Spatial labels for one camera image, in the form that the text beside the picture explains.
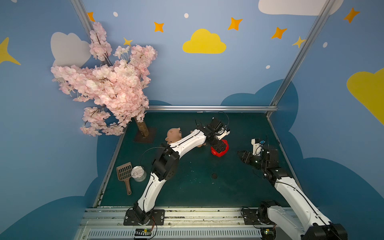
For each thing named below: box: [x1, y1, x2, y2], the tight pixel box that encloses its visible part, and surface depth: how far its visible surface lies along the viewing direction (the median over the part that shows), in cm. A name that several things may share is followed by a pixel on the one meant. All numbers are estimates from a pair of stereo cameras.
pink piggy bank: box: [165, 127, 183, 145], surface depth 101 cm
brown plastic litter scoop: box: [116, 162, 133, 196], surface depth 90 cm
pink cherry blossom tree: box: [50, 22, 158, 137], surface depth 66 cm
